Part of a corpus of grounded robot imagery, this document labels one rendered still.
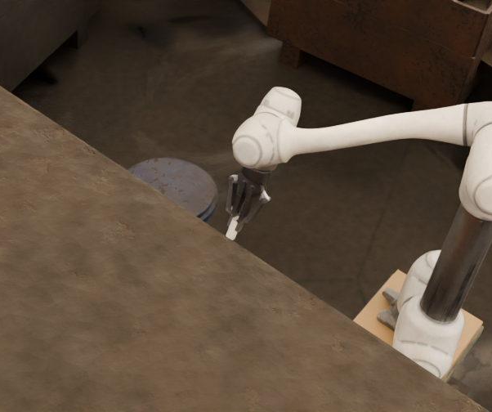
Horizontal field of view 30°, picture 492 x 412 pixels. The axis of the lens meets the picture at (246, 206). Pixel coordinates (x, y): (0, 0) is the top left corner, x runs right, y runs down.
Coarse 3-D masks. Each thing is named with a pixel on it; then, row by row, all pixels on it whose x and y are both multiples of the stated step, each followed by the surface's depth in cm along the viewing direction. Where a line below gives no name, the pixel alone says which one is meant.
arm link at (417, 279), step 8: (424, 256) 256; (432, 256) 255; (416, 264) 257; (424, 264) 254; (432, 264) 252; (408, 272) 262; (416, 272) 255; (424, 272) 253; (408, 280) 258; (416, 280) 254; (424, 280) 252; (408, 288) 256; (416, 288) 253; (424, 288) 252; (400, 296) 263; (408, 296) 254; (400, 304) 259
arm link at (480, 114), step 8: (472, 104) 218; (480, 104) 217; (488, 104) 216; (472, 112) 216; (480, 112) 215; (488, 112) 213; (472, 120) 215; (480, 120) 213; (488, 120) 210; (472, 128) 215; (480, 128) 211; (472, 136) 216
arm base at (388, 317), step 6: (384, 294) 276; (390, 294) 275; (396, 294) 275; (390, 300) 275; (396, 300) 272; (396, 306) 269; (384, 312) 271; (390, 312) 271; (396, 312) 268; (378, 318) 270; (384, 318) 270; (390, 318) 270; (396, 318) 268; (384, 324) 270; (390, 324) 269
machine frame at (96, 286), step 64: (0, 128) 108; (64, 128) 110; (0, 192) 101; (64, 192) 102; (128, 192) 103; (0, 256) 94; (64, 256) 95; (128, 256) 96; (192, 256) 97; (256, 256) 99; (0, 320) 89; (64, 320) 90; (128, 320) 90; (192, 320) 91; (256, 320) 92; (320, 320) 93; (0, 384) 84; (64, 384) 85; (128, 384) 85; (192, 384) 86; (256, 384) 87; (320, 384) 88; (384, 384) 89; (448, 384) 90
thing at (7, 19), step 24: (0, 0) 336; (24, 0) 350; (48, 0) 369; (72, 0) 388; (96, 0) 409; (0, 24) 340; (24, 24) 358; (48, 24) 376; (72, 24) 396; (0, 48) 348; (24, 48) 365; (48, 48) 384; (0, 72) 354; (24, 72) 371
